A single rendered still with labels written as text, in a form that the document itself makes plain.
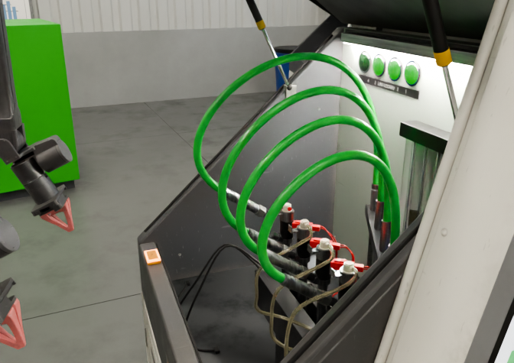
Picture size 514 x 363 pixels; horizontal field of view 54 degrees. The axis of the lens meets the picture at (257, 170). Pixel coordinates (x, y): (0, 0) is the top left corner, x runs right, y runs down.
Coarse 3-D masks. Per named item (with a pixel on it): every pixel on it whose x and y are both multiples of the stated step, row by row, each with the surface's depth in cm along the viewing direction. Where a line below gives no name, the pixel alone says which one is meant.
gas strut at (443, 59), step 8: (424, 0) 58; (432, 0) 58; (424, 8) 59; (432, 8) 58; (440, 8) 59; (432, 16) 59; (440, 16) 59; (432, 24) 59; (440, 24) 59; (432, 32) 60; (440, 32) 60; (432, 40) 61; (440, 40) 60; (440, 48) 61; (448, 48) 61; (440, 56) 61; (448, 56) 61; (440, 64) 62; (448, 64) 62; (448, 72) 63; (448, 80) 63; (448, 88) 64; (456, 104) 65; (456, 112) 66
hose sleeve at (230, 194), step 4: (228, 192) 93; (232, 192) 93; (228, 196) 93; (232, 196) 93; (236, 196) 94; (232, 200) 94; (236, 200) 94; (248, 200) 95; (248, 204) 95; (252, 204) 96; (256, 204) 96; (248, 208) 95; (252, 208) 96; (256, 208) 96
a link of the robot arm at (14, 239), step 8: (0, 216) 77; (0, 224) 76; (8, 224) 78; (0, 232) 75; (8, 232) 77; (16, 232) 79; (0, 240) 74; (8, 240) 76; (16, 240) 78; (0, 248) 74; (8, 248) 75; (16, 248) 77; (0, 256) 75
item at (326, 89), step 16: (304, 96) 83; (352, 96) 86; (272, 112) 82; (368, 112) 89; (256, 128) 82; (240, 144) 82; (224, 176) 83; (224, 192) 84; (224, 208) 85; (256, 240) 89; (272, 240) 91
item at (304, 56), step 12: (276, 60) 88; (288, 60) 89; (324, 60) 91; (336, 60) 92; (252, 72) 87; (348, 72) 94; (240, 84) 87; (360, 84) 95; (228, 96) 87; (216, 108) 87; (372, 108) 98; (204, 120) 87; (204, 132) 88; (204, 168) 90; (204, 180) 91; (372, 180) 105
